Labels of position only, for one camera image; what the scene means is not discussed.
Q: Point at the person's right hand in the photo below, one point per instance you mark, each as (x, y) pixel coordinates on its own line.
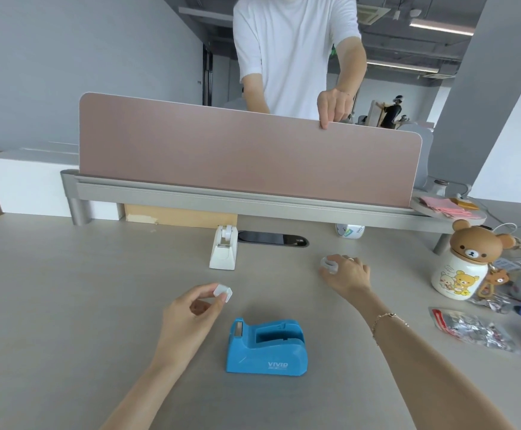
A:
(350, 277)

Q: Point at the person's left hand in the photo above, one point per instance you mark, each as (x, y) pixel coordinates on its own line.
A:
(179, 326)

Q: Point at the person's left thumb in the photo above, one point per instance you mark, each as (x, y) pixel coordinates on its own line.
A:
(210, 308)

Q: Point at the person's right thumb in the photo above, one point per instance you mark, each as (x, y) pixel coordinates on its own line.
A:
(327, 274)

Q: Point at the clear tape roll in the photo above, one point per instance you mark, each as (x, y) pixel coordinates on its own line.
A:
(329, 263)

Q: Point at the small white plastic tape core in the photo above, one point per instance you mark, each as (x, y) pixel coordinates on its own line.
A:
(223, 293)

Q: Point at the person's left forearm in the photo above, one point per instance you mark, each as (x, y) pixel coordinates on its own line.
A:
(144, 394)

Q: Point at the person's right forearm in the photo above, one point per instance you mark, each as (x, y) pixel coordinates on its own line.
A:
(421, 367)

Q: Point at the white printed cup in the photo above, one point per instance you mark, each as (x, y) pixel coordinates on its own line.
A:
(350, 231)

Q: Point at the white tape dispenser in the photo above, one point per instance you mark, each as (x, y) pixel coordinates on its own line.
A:
(223, 253)

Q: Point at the blue tape dispenser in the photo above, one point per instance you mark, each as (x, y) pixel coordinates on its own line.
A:
(269, 353)

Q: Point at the light wooden board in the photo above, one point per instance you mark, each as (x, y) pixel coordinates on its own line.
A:
(175, 216)

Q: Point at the grey metal desk shelf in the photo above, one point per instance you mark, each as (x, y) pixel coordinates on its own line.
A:
(251, 202)

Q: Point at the white mug with bear lid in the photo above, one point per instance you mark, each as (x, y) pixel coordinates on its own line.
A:
(459, 268)

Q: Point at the pink sticky notes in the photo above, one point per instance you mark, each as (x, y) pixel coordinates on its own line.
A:
(441, 205)

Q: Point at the pink desk divider panel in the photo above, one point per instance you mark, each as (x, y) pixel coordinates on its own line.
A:
(242, 152)

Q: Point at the yellow sticky notes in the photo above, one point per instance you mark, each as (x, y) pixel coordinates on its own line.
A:
(465, 203)

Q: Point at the silver foil packet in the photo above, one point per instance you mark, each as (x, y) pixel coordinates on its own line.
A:
(473, 329)

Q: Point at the white cabinet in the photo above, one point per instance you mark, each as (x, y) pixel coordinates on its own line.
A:
(32, 183)

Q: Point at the long ceiling light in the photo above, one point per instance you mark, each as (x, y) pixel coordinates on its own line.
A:
(441, 27)
(401, 66)

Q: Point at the ceiling air vent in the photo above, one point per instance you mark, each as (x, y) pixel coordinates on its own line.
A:
(373, 12)

